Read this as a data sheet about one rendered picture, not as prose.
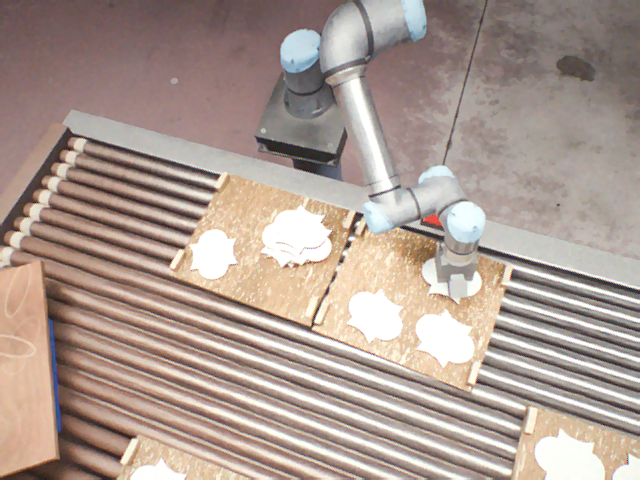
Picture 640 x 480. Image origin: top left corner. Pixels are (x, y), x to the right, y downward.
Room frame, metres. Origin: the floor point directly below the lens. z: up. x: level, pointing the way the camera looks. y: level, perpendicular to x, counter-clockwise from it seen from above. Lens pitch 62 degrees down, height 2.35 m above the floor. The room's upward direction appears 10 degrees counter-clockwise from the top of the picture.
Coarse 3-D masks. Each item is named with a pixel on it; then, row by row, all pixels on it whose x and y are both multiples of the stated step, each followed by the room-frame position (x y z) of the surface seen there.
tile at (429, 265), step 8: (424, 264) 0.62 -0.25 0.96; (432, 264) 0.62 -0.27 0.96; (424, 272) 0.60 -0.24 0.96; (432, 272) 0.60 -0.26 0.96; (424, 280) 0.58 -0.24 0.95; (432, 280) 0.57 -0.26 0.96; (480, 280) 0.55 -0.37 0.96; (432, 288) 0.55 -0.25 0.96; (440, 288) 0.55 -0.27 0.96; (472, 288) 0.53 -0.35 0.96; (456, 304) 0.50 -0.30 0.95
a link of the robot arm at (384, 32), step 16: (368, 0) 0.99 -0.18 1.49; (384, 0) 0.98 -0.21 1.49; (400, 0) 0.98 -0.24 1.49; (416, 0) 0.98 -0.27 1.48; (368, 16) 0.95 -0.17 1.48; (384, 16) 0.95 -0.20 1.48; (400, 16) 0.95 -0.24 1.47; (416, 16) 0.95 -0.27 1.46; (368, 32) 0.93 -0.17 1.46; (384, 32) 0.93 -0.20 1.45; (400, 32) 0.93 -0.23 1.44; (416, 32) 0.94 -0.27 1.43; (368, 48) 0.92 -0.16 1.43; (384, 48) 0.93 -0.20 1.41
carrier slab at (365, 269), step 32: (352, 256) 0.69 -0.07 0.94; (384, 256) 0.67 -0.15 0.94; (416, 256) 0.66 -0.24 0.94; (480, 256) 0.63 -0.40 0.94; (352, 288) 0.60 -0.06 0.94; (384, 288) 0.58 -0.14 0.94; (416, 288) 0.57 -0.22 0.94; (480, 288) 0.54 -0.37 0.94; (416, 320) 0.48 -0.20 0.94; (480, 320) 0.46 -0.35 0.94; (384, 352) 0.42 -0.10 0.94; (416, 352) 0.41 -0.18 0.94; (480, 352) 0.38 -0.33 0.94; (448, 384) 0.32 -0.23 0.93
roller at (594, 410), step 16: (16, 224) 0.99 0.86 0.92; (32, 224) 0.97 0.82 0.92; (48, 240) 0.93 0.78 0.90; (64, 240) 0.91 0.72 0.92; (80, 240) 0.89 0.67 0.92; (96, 240) 0.89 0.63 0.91; (112, 256) 0.83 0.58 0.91; (128, 256) 0.82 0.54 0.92; (144, 256) 0.81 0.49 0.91; (160, 272) 0.75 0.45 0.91; (480, 368) 0.35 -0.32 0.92; (496, 384) 0.30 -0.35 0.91; (512, 384) 0.30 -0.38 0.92; (528, 384) 0.29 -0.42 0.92; (544, 400) 0.25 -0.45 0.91; (560, 400) 0.24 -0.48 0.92; (576, 400) 0.24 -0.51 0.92; (592, 400) 0.23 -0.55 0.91; (592, 416) 0.20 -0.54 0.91; (608, 416) 0.19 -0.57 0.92; (624, 416) 0.19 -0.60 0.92
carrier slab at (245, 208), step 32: (224, 192) 0.96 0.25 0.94; (256, 192) 0.94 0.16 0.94; (288, 192) 0.92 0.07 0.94; (224, 224) 0.86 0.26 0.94; (256, 224) 0.84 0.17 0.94; (192, 256) 0.77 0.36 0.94; (256, 256) 0.74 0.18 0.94; (224, 288) 0.66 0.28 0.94; (256, 288) 0.65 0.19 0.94; (288, 288) 0.63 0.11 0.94; (320, 288) 0.61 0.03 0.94
